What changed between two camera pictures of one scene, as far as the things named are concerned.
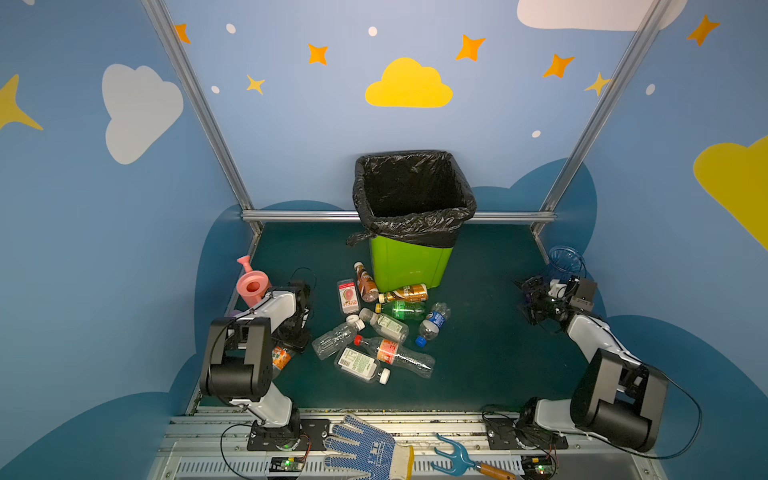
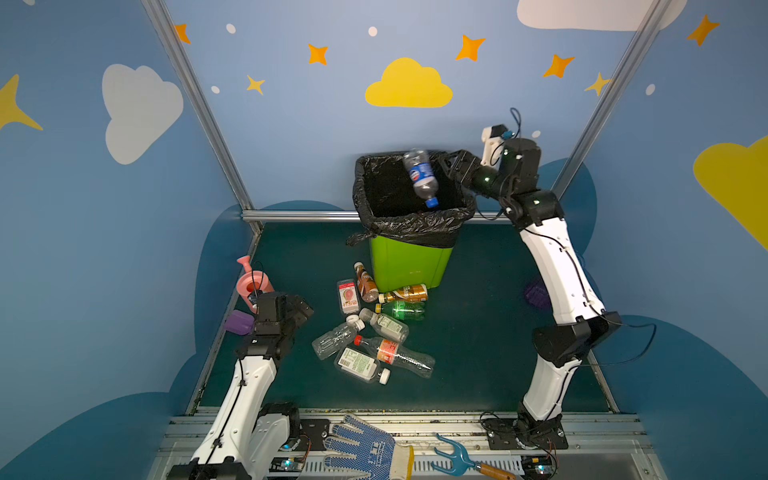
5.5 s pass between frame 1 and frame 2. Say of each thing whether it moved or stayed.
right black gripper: moved
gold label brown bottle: stayed
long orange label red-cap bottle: stayed
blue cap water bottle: moved
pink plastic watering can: stayed
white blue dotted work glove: stayed
